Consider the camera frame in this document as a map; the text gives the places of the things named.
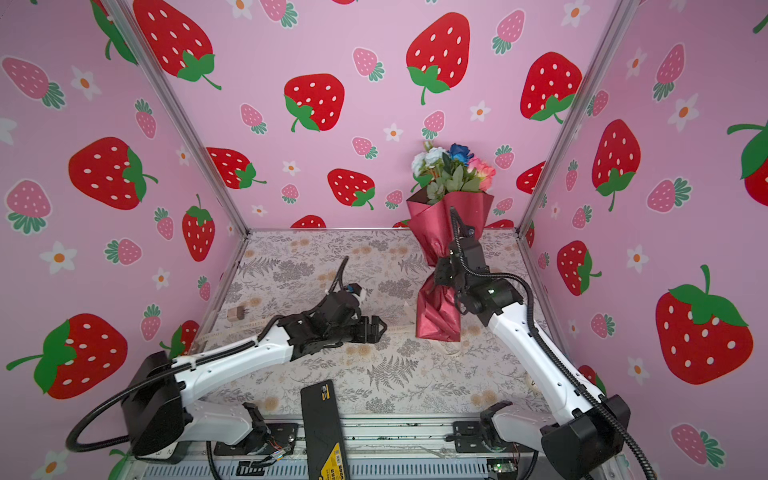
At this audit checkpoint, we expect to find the dark red wrapping paper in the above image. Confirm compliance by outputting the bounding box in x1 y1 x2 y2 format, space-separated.
407 189 493 342

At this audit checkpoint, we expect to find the large pink fake rose stem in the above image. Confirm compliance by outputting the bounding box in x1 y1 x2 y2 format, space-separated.
474 159 496 192

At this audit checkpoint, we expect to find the small pink fake rose stem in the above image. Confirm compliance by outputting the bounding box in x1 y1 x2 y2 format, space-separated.
468 158 481 173

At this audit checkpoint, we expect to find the white fake flower stem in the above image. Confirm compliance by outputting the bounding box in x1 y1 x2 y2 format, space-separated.
411 141 448 193

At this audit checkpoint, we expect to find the blue fake rose stem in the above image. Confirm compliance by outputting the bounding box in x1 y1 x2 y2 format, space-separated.
449 143 474 166

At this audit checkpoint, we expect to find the beige ribbon pile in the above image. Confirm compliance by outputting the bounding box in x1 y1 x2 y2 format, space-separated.
190 319 269 354

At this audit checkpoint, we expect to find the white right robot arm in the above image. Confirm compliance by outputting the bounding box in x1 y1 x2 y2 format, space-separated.
439 209 656 479

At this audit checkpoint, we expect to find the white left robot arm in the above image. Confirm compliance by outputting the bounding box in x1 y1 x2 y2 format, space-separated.
65 269 388 463

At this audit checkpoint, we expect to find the black flat device yellow label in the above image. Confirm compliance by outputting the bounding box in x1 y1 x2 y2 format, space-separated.
300 380 351 480

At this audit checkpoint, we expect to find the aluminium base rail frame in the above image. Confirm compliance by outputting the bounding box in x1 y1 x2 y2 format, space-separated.
113 414 562 479

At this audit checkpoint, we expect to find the aluminium corner post right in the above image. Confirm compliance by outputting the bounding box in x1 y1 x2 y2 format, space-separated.
517 0 640 236

